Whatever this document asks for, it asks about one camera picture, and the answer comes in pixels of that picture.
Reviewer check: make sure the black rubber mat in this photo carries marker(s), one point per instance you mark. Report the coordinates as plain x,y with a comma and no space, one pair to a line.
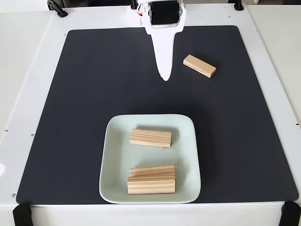
70,117

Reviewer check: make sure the grooved wooden block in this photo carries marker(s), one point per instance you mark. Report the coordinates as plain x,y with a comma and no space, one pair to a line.
150,137
152,171
150,186
199,66

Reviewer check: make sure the black table clamp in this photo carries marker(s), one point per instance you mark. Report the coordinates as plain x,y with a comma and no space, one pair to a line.
238,5
57,9
134,4

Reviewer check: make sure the pale green square plate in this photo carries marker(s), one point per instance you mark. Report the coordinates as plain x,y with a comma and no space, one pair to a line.
117,160

